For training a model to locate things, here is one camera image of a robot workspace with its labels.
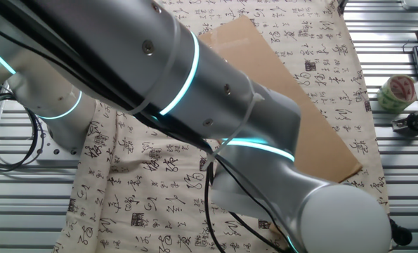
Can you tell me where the black foam microphone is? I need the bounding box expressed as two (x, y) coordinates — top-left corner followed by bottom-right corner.
(389, 217), (413, 247)

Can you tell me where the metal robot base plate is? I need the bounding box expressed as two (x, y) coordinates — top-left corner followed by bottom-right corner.
(0, 135), (86, 167)

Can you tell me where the thick black braided cable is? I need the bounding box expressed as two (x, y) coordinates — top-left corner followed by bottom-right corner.
(0, 0), (227, 253)

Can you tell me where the white calligraphy print cloth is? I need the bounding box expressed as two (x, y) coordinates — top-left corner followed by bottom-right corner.
(52, 0), (392, 253)

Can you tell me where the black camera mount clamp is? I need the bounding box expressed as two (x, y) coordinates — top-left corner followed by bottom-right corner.
(391, 108), (418, 135)

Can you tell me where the brown cardboard sheet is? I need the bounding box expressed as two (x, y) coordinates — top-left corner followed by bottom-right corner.
(197, 15), (363, 183)

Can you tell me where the white zip tie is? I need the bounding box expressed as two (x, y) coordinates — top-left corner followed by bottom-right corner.
(200, 80), (266, 173)
(127, 13), (182, 116)

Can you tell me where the black base cable loop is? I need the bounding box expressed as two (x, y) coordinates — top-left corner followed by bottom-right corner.
(0, 86), (47, 173)

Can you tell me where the thin black cable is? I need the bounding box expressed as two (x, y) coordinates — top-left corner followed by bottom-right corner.
(214, 154), (290, 253)

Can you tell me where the clear packing tape roll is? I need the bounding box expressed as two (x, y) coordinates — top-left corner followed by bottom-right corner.
(376, 74), (417, 114)

